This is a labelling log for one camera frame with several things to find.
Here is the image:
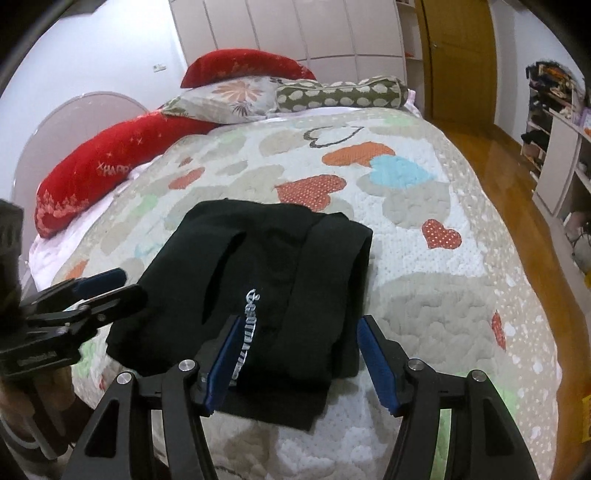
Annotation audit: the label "floral pillow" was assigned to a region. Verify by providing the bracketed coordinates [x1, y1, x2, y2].
[161, 76, 289, 125]

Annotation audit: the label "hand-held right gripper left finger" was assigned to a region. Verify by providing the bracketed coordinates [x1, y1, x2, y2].
[60, 315, 245, 480]

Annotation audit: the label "shoe rack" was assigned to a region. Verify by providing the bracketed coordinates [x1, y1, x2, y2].
[521, 60, 580, 174]

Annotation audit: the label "white wardrobe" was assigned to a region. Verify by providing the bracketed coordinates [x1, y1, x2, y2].
[170, 0, 407, 81]

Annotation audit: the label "white TV cabinet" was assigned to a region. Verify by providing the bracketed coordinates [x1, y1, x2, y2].
[532, 108, 591, 278]

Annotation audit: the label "rounded pale headboard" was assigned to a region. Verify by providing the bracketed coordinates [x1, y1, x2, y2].
[11, 93, 148, 199]

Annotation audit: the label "wooden door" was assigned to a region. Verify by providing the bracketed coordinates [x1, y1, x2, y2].
[422, 0, 497, 125]

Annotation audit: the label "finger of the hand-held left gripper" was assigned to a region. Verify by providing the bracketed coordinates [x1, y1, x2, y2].
[18, 268, 127, 315]
[23, 284, 148, 333]

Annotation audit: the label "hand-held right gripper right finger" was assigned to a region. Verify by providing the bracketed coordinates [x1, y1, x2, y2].
[356, 315, 541, 480]

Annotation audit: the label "long red pillow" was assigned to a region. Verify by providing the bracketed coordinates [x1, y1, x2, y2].
[36, 113, 218, 238]

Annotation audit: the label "person's left hand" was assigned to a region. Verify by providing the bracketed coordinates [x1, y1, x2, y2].
[28, 367, 74, 416]

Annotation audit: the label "green patterned bolster pillow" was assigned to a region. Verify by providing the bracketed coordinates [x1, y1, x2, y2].
[276, 76, 409, 112]

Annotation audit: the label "heart-patterned quilt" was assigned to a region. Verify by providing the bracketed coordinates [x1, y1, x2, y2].
[28, 108, 561, 480]

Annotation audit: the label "black pants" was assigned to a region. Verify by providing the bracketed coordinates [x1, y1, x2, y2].
[105, 198, 374, 432]

